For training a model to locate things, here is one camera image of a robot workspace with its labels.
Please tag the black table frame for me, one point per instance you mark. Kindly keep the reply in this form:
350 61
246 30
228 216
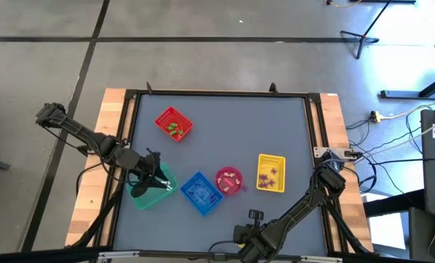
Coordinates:
202 92

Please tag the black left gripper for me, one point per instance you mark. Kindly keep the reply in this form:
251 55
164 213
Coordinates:
147 168

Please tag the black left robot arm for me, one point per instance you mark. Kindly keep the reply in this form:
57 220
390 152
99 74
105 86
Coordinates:
93 140

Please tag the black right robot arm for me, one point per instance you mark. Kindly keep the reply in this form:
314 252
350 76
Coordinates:
308 201

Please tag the pink plastic bowl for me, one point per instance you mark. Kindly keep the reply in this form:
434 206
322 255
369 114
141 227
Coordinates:
229 193

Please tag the white power strip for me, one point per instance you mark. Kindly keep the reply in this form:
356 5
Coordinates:
375 117

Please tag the black tripod stand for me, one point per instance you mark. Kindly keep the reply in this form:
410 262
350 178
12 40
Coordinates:
363 36

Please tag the dark grey equipment box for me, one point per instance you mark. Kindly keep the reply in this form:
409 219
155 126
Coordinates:
420 233

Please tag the black desk leg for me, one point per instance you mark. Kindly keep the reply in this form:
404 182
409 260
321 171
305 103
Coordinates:
403 94
389 206

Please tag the red plastic basket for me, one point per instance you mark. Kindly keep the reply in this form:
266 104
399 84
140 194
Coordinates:
184 122

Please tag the yellow plastic basket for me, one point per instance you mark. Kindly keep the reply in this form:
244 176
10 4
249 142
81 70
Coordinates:
277 162

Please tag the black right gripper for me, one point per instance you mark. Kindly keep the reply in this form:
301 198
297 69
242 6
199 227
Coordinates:
255 237

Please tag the teal plastic bin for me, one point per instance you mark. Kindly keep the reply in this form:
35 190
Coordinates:
155 199

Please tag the blue plastic basket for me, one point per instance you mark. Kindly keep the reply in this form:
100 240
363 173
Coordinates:
202 201

